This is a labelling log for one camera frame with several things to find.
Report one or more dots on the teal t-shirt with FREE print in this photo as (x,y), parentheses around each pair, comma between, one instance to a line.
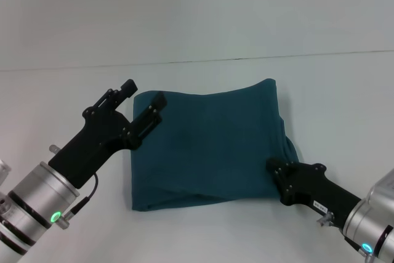
(209,146)

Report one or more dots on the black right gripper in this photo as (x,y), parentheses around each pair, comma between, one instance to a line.
(320,189)

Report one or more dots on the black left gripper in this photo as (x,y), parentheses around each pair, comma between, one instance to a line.
(92,149)

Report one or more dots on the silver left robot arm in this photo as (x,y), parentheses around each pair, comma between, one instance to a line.
(34,201)

